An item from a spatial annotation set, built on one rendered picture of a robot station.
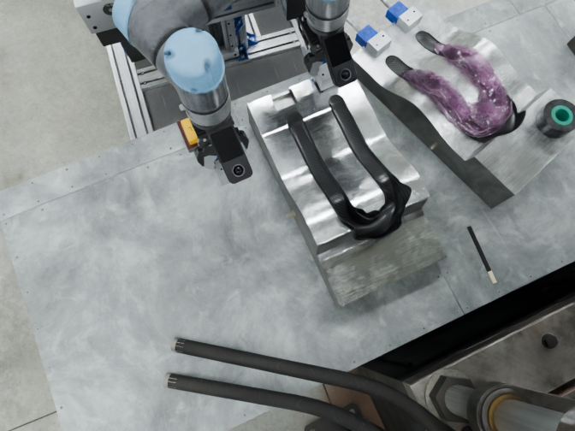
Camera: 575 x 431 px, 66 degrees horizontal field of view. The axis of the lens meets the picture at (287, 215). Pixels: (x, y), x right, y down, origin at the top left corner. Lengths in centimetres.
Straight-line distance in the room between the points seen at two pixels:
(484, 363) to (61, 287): 95
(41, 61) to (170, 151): 139
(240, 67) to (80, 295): 117
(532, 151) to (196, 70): 77
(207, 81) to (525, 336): 88
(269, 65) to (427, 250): 116
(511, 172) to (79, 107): 179
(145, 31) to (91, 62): 166
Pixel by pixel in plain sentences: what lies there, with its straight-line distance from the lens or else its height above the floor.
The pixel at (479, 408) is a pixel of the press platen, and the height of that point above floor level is 104.
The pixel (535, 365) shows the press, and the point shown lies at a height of 79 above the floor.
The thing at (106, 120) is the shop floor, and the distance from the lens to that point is 217.
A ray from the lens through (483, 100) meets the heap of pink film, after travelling 115.
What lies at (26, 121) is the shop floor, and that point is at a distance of 231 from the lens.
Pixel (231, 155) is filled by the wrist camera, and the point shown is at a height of 110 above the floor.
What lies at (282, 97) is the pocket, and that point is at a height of 86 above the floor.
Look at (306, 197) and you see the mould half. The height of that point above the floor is 91.
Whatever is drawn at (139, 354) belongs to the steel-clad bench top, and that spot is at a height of 80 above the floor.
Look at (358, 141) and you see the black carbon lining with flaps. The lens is 104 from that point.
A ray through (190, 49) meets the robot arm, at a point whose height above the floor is 130.
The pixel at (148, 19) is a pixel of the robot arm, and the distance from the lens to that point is 70.
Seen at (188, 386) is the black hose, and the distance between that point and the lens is 99.
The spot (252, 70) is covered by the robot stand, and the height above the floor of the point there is 21.
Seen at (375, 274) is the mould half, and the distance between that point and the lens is 98.
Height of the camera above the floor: 181
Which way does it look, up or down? 75 degrees down
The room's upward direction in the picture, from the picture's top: 4 degrees clockwise
